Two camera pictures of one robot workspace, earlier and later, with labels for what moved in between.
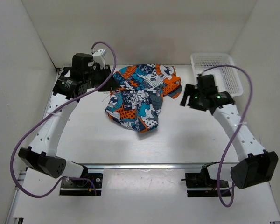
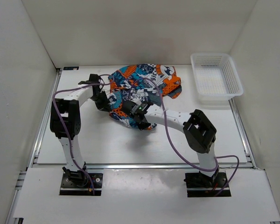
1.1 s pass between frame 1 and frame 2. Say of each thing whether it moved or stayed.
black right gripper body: moved
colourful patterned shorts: stayed
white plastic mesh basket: stayed
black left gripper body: moved
